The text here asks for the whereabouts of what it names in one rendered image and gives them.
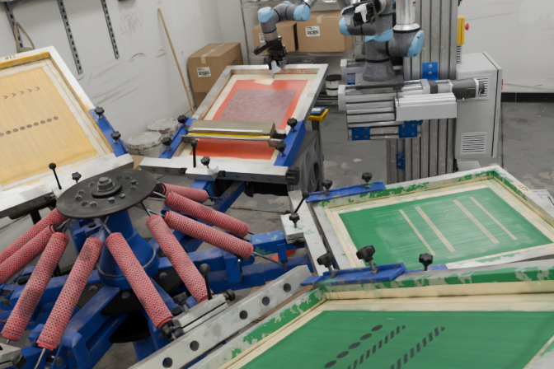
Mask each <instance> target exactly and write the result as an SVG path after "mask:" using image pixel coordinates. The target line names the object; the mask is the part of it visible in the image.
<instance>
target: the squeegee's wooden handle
mask: <svg viewBox="0 0 554 369"><path fill-rule="evenodd" d="M193 128H218V129H240V130H262V131H263V135H264V136H270V138H272V135H273V132H274V131H275V122H260V121H231V120H203V119H194V120H193V121H192V123H191V125H190V128H189V130H188V132H189V133H193V130H192V129H193Z"/></svg>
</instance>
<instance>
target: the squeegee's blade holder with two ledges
mask: <svg viewBox="0 0 554 369"><path fill-rule="evenodd" d="M192 130H193V132H194V133H217V134H237V135H258V136H264V135H263V131H262V130H240V129H218V128H193V129H192Z"/></svg>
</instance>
